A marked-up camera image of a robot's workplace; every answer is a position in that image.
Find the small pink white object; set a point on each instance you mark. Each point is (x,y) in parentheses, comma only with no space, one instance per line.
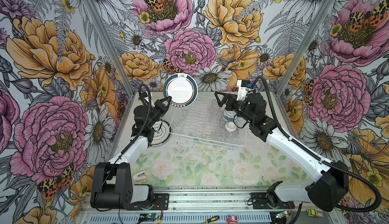
(140,176)

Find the clear glass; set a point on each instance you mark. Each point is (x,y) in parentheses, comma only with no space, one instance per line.
(220,135)
(214,108)

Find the yellow handled screwdriver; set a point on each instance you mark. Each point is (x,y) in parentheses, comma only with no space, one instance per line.
(210,220)

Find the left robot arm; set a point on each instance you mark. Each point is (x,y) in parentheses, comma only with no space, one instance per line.
(113,186)

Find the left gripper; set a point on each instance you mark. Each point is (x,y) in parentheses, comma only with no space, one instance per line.
(160,103)

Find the white wire dish rack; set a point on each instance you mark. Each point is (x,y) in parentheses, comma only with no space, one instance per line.
(195,123)

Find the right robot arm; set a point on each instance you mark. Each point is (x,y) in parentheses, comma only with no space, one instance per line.
(328,185)

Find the blue white porcelain bowl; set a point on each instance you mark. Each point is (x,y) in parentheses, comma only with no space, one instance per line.
(228,116)

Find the green rimmed plate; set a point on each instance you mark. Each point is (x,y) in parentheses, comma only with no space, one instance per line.
(182,89)

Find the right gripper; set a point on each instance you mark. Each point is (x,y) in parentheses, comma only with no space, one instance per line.
(231,98)

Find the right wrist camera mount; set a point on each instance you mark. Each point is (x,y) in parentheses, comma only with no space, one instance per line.
(244,88)

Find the small green display device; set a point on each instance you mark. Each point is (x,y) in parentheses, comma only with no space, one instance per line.
(315,213)

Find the pink round object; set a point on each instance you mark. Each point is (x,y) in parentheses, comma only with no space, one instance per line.
(232,219)

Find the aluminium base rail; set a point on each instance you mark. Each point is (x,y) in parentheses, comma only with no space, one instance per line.
(212,199)

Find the white plate cloud emblem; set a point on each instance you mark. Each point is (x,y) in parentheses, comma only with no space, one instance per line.
(162,134)

